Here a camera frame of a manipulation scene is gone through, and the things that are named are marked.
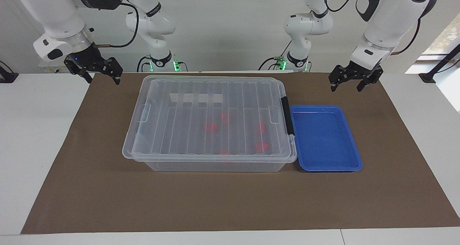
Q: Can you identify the clear ribbed box lid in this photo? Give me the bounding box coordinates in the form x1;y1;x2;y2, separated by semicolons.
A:
122;75;298;163

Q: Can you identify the black box latch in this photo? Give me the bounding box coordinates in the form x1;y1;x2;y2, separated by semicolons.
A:
281;96;295;136

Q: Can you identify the blue plastic tray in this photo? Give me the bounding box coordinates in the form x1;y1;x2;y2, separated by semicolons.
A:
290;105;363;172

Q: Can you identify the clear plastic storage box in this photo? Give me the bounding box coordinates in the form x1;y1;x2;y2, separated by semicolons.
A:
134;75;297;172

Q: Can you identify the white power strip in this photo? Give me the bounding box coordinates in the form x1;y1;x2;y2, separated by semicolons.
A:
39;63;69;74

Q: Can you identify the black stand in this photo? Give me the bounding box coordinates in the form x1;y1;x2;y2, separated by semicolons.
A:
419;44;460;83

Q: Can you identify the window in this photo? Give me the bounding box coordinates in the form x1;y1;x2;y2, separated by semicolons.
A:
422;13;460;62

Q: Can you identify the brown table mat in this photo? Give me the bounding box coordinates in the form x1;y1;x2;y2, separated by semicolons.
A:
21;72;460;235

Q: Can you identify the black right arm base cable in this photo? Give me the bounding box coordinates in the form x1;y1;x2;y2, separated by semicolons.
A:
137;56;153;73

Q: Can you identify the black arm base cable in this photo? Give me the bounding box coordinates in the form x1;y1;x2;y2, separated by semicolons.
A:
137;56;153;73
258;57;288;71

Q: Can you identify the black left arm base cable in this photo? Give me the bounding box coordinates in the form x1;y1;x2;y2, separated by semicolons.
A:
258;57;288;71

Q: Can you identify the black clamp mount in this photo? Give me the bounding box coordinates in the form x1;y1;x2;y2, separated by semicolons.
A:
0;61;19;83

